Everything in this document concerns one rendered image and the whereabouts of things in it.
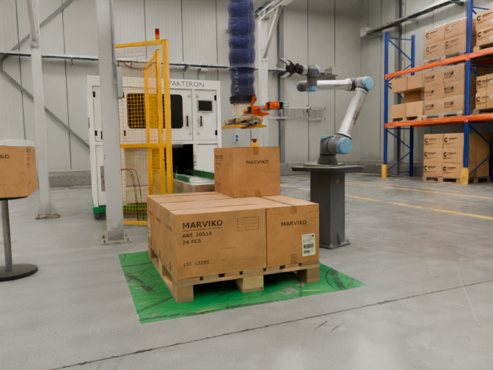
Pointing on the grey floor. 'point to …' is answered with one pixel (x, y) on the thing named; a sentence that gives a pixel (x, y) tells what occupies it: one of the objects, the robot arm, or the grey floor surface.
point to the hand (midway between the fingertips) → (279, 67)
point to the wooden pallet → (252, 281)
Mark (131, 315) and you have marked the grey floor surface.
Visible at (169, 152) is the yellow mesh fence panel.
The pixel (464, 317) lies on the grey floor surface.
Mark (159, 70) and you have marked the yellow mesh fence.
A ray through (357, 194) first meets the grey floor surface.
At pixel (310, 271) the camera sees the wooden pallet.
